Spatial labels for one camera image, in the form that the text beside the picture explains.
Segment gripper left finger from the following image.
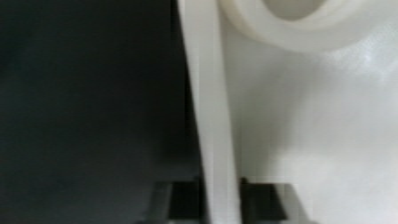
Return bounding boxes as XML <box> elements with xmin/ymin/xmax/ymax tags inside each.
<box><xmin>145</xmin><ymin>181</ymin><xmax>207</xmax><ymax>224</ymax></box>

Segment white square tabletop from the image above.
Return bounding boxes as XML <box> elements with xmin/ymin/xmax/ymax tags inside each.
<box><xmin>178</xmin><ymin>0</ymin><xmax>398</xmax><ymax>224</ymax></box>

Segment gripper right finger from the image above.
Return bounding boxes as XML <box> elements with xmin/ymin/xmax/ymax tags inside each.
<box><xmin>239</xmin><ymin>178</ymin><xmax>313</xmax><ymax>224</ymax></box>

